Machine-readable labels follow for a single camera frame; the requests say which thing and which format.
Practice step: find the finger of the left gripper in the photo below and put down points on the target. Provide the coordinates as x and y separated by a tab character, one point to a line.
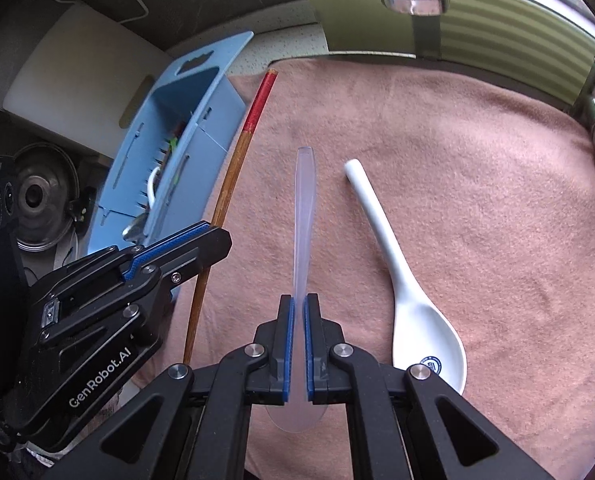
180	265
162	247

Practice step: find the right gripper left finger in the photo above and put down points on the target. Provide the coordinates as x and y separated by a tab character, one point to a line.
189	424

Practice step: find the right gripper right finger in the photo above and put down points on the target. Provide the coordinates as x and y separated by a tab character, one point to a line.
405	424

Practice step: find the engraved metal spoon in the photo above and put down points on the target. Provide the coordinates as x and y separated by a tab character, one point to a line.
133	233

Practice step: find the white ceramic soup spoon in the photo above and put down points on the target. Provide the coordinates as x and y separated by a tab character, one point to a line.
421	333

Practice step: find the clear plastic spoon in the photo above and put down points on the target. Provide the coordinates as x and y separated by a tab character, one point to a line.
299	413

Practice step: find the green plastic spoon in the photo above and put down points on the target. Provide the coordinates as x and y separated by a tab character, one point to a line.
172	144

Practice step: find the dark curved red chopstick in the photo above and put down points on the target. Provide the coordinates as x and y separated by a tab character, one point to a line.
225	196

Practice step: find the blue plastic drain basket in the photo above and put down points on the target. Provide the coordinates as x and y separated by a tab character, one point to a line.
194	100

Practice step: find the white cutting board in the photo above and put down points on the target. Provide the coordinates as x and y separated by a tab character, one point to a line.
85	80

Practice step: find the pink towel mat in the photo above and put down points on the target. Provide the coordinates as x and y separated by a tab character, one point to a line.
491	196

